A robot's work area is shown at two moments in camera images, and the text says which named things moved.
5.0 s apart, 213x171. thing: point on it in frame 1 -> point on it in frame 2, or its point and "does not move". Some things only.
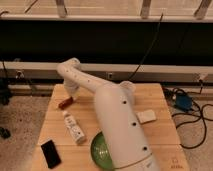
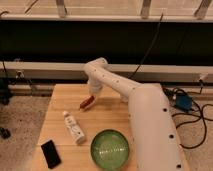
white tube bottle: (76, 132) does not move
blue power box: (183, 101) does not move
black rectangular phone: (51, 154) does not move
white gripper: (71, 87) -> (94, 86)
